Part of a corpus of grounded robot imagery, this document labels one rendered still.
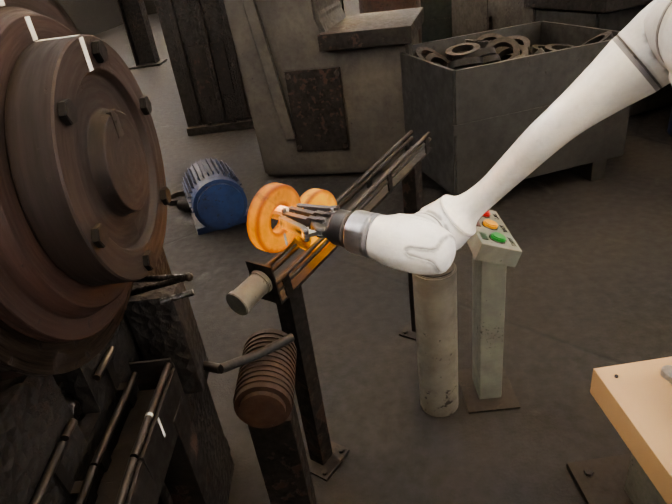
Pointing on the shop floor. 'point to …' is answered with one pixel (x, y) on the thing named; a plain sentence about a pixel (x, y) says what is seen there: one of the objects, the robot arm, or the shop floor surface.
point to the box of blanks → (502, 99)
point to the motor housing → (274, 419)
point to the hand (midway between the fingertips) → (275, 211)
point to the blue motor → (214, 196)
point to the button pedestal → (489, 321)
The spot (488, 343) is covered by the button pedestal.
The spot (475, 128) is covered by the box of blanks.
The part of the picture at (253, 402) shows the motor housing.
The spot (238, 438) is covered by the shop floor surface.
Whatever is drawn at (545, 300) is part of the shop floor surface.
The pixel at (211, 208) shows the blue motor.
